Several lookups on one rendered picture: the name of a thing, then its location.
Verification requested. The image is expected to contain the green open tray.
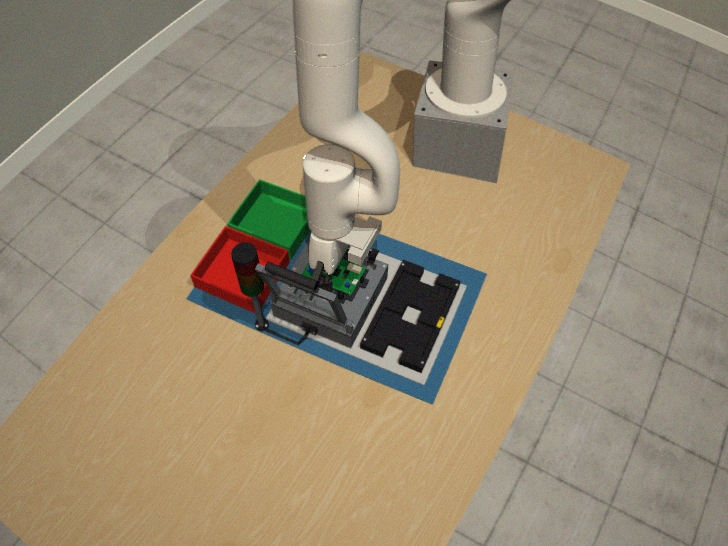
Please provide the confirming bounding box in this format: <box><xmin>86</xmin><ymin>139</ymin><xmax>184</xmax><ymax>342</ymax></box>
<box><xmin>227</xmin><ymin>179</ymin><xmax>310</xmax><ymax>260</ymax></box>

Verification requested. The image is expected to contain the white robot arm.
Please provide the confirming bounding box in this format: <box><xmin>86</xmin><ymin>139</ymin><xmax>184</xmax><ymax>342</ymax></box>
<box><xmin>293</xmin><ymin>0</ymin><xmax>511</xmax><ymax>266</ymax></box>

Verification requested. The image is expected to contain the green circuit board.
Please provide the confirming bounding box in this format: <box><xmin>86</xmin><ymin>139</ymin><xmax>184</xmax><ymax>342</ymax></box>
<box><xmin>302</xmin><ymin>259</ymin><xmax>366</xmax><ymax>295</ymax></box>

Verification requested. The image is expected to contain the red bin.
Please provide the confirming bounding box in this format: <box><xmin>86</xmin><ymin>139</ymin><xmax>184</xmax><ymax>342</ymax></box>
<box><xmin>190</xmin><ymin>226</ymin><xmax>290</xmax><ymax>313</ymax></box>

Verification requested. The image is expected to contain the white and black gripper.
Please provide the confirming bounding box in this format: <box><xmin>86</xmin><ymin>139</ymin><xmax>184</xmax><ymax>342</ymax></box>
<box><xmin>309</xmin><ymin>232</ymin><xmax>350</xmax><ymax>293</ymax></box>

